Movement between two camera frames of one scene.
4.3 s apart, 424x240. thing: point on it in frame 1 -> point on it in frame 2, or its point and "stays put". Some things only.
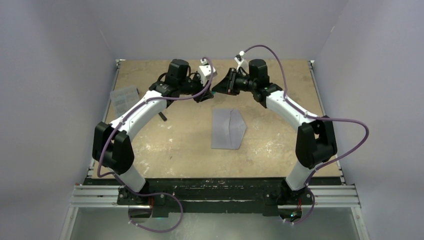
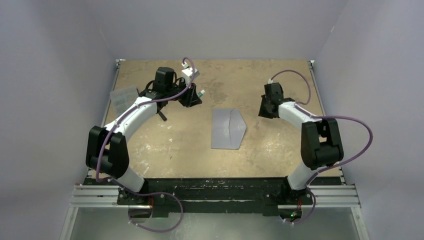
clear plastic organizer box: [124, 98] stays put
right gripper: [227, 85] -> [262, 112]
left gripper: [206, 94] -> [191, 98]
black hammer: [164, 119] stays put
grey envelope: [228, 129] stays put
